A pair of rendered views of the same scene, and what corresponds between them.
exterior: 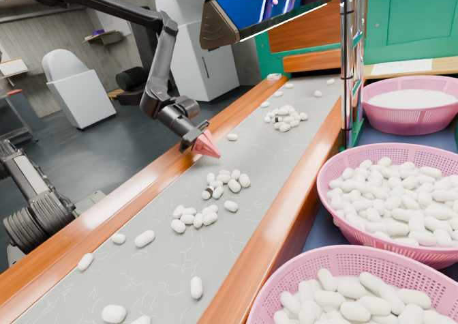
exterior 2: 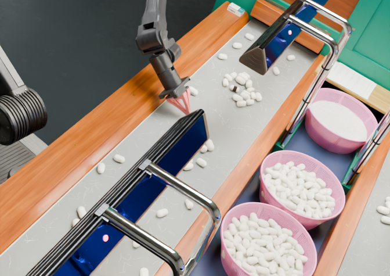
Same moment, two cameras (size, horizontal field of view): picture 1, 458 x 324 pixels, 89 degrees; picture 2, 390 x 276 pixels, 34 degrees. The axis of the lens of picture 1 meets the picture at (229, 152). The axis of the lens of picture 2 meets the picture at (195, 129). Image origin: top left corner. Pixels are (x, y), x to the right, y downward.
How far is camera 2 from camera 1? 141 cm
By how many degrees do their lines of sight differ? 27
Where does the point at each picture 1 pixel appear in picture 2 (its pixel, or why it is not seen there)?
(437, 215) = (311, 205)
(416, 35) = (375, 57)
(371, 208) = (284, 192)
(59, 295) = (91, 185)
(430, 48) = (379, 75)
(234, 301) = not seen: hidden behind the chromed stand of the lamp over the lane
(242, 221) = (209, 175)
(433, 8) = not seen: outside the picture
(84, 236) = (93, 148)
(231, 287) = not seen: hidden behind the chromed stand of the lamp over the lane
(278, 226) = (235, 186)
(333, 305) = (255, 227)
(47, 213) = (35, 111)
